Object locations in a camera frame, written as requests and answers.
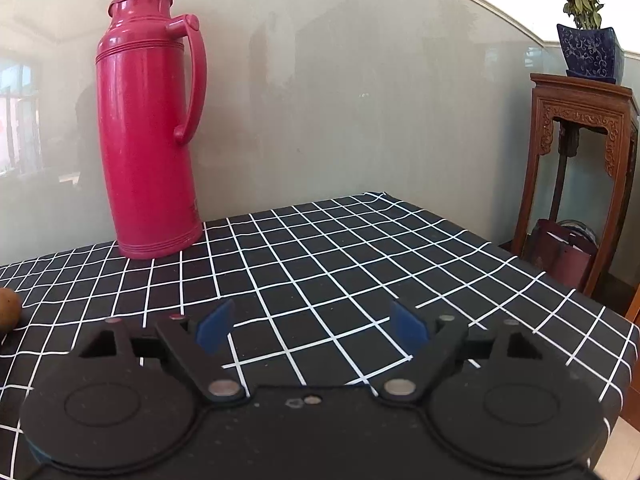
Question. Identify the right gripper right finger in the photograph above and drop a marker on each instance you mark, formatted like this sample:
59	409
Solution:
434	345

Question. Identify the green potted plant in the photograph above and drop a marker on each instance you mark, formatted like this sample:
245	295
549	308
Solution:
586	14

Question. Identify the black white grid tablecloth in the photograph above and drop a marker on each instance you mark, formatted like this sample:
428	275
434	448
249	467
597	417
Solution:
311	284

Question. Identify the brown kiwi fruit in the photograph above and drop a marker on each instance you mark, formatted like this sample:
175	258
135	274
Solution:
10	309

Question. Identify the carved wooden plant stand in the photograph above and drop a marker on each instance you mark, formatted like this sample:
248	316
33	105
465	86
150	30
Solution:
592	128

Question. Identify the pink thermos flask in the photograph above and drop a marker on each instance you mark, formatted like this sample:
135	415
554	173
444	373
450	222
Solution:
151	80

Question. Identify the blue ceramic flower pot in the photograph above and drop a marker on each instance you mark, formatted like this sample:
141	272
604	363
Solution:
592	53

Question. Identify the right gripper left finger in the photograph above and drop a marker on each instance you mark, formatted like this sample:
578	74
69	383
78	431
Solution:
193	342

